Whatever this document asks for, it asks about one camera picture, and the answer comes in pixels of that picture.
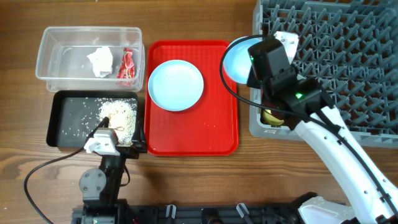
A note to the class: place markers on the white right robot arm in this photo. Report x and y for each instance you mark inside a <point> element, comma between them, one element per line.
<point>306,108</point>

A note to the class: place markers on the food scraps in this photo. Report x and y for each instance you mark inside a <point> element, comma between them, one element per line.
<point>118,118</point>

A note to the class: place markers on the light blue plate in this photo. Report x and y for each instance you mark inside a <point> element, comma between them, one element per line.
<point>175,85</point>

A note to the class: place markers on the red serving tray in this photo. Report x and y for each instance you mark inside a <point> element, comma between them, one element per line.
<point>211,126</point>

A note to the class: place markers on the clear plastic bin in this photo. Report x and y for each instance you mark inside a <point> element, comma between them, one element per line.
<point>62,58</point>

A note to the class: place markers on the white napkin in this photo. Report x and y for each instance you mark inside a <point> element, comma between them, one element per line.
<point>102,62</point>

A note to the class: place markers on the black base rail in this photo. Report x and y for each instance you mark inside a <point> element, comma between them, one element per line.
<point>260,214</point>

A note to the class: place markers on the grey dishwasher rack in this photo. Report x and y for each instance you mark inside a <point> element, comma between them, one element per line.
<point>350,48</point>

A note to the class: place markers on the yellow cup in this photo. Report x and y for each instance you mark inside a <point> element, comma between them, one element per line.
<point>268,118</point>

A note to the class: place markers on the light blue bowl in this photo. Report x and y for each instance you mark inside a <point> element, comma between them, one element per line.
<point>237,63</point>

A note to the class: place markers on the black tray bin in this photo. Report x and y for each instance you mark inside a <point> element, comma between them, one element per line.
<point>60,97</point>

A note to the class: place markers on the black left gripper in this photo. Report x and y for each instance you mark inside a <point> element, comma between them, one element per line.
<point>138,140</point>

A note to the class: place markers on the red snack wrapper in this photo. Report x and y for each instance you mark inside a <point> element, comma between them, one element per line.
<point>127,68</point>

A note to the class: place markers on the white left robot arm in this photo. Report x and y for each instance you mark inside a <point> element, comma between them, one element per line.
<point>100,187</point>

